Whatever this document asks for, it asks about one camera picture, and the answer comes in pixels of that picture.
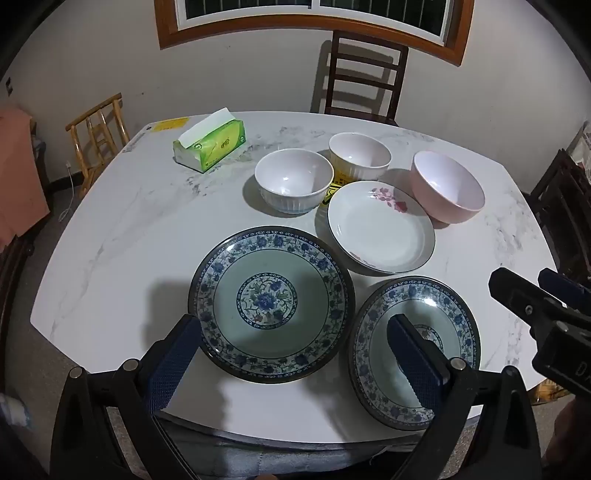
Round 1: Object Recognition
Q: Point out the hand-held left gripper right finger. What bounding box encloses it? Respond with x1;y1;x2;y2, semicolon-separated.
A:
387;314;543;480

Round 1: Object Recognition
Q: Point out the orange cloth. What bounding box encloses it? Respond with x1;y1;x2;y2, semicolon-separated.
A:
0;105;51;250

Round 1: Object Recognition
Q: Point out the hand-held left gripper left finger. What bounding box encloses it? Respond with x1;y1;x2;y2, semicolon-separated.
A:
50;314;202;480

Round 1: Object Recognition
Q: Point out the white ribbed bowl yellow base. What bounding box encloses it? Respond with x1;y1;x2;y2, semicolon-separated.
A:
329;132;393;182

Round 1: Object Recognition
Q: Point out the large blue floral plate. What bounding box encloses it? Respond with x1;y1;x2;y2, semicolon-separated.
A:
188;225;356;384

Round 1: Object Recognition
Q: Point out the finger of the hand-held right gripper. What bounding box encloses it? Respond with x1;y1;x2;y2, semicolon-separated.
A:
538;268;591;315
489;268;568;329

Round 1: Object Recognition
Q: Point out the light wooden stool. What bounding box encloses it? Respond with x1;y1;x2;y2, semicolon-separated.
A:
531;377;573;406

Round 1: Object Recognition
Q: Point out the white ribbed bowl blue base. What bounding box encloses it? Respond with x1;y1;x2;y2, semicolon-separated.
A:
254;150;335;215

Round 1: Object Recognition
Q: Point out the white plate with pink flowers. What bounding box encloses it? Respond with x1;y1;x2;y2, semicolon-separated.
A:
327;181;436;274

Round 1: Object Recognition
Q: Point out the pink bowl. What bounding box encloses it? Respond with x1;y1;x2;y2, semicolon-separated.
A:
411;151;485;225

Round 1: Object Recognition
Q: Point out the brown wooden window frame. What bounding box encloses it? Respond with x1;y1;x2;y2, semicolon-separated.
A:
154;0;475;68

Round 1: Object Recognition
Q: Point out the bamboo chair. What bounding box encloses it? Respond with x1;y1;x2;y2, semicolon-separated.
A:
65;92;131;199

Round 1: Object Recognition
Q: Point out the dark wooden slatted chair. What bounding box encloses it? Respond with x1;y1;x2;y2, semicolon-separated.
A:
323;30;410;127

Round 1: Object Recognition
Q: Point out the small blue floral plate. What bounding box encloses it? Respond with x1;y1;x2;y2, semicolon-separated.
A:
348;276;482;432

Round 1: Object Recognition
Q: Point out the green tissue pack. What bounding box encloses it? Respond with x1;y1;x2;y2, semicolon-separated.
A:
172;107;247;174

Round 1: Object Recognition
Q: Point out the white power cable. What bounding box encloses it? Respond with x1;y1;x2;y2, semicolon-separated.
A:
59;161;77;223

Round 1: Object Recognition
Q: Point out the rectangular yellow label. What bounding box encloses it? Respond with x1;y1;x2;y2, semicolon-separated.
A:
147;117;190;134

